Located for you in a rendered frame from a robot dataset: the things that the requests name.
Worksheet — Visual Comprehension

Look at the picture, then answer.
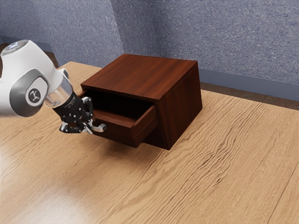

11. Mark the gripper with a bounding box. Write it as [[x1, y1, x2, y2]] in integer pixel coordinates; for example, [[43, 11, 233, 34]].
[[52, 92, 95, 135]]

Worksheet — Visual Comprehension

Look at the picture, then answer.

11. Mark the dark brown wooden drawer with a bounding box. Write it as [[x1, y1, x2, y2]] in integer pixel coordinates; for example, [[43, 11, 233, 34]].
[[78, 90, 158, 149]]

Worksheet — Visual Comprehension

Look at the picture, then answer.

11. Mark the dark brown wooden cabinet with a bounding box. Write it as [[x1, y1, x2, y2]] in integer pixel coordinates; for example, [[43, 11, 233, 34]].
[[80, 53, 203, 151]]

